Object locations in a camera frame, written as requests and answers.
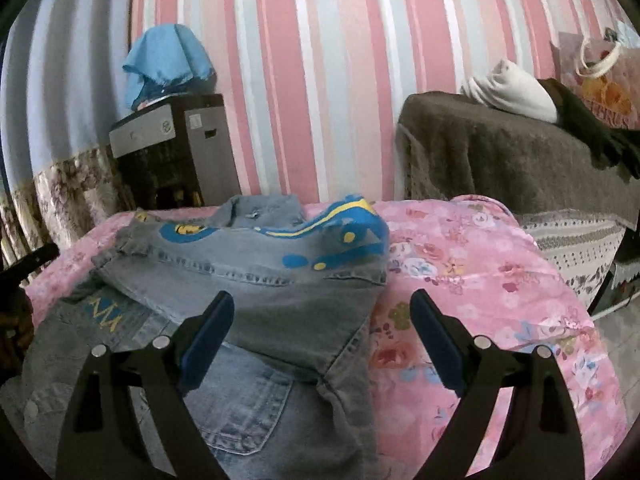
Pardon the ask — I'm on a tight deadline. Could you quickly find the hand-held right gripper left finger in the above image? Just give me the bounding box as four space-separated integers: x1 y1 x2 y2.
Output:
55 289 236 480

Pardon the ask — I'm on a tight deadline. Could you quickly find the white folded cloth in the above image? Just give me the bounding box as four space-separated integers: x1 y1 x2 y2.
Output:
459 58 560 124

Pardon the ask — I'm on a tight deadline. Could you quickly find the dotted floral lace cover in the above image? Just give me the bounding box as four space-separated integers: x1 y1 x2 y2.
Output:
517 207 629 307

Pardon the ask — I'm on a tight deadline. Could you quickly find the brown blanket covered furniture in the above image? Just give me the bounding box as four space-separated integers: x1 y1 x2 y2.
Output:
394 90 640 227

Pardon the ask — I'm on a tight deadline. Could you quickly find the pink floral bedsheet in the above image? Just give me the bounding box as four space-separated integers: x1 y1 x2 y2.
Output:
24 194 629 480

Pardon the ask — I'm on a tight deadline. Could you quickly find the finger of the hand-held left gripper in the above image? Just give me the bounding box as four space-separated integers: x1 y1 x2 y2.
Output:
19 243 60 288

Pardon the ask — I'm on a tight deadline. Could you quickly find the blue printed denim jacket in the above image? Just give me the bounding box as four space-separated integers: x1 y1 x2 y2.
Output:
15 193 391 480

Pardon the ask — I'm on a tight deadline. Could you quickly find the blue cloth cover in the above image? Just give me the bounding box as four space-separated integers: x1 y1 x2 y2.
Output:
122 23 217 111

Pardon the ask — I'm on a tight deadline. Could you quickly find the floral gift bag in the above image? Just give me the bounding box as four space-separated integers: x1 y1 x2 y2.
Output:
550 30 640 132

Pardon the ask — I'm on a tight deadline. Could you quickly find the dark cloth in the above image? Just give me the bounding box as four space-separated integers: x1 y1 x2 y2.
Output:
542 78 640 179

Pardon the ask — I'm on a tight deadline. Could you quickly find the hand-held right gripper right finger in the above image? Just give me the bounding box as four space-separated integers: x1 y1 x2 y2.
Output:
409 288 587 480

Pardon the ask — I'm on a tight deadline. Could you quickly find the blue striped floral curtain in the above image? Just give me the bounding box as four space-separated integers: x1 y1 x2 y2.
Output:
0 0 147 272

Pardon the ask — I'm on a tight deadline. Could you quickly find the grey water dispenser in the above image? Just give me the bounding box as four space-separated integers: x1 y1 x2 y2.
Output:
108 92 244 212

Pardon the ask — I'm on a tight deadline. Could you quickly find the white lace cloth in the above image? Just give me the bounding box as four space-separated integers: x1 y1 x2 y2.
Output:
602 20 640 47

